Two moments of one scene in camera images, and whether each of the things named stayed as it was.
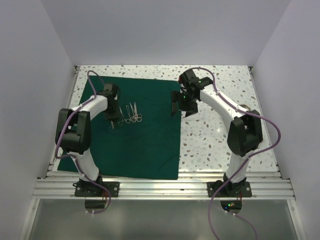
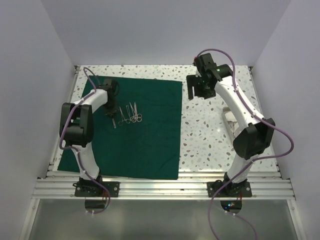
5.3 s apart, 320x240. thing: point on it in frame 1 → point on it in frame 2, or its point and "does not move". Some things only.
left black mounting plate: (89, 189) does not move
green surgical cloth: (144, 142) does not move
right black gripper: (190, 110) → (207, 94)
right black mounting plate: (229, 189) does not move
